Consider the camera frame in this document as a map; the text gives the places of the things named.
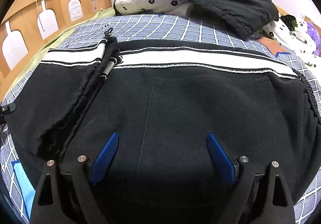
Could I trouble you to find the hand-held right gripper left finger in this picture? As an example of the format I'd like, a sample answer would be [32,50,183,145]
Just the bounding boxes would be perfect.
[30,132,119,224]

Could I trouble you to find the black pants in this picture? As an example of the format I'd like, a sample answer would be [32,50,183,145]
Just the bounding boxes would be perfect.
[0,28,321,224]

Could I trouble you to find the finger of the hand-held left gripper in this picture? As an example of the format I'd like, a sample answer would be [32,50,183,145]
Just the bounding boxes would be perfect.
[0,103,16,114]

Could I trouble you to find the purple plush toy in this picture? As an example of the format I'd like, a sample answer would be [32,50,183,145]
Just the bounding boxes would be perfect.
[305,21,321,56]

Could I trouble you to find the blue checkered star blanket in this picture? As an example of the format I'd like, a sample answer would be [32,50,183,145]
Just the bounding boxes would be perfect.
[0,13,321,224]

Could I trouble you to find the white charging cable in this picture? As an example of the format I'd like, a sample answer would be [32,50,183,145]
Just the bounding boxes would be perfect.
[31,0,46,32]

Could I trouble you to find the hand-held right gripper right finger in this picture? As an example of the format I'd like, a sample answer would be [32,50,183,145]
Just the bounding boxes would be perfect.
[206,132,296,224]

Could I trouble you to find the white floral duvet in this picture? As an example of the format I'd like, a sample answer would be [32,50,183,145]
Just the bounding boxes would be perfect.
[113,0,321,66]

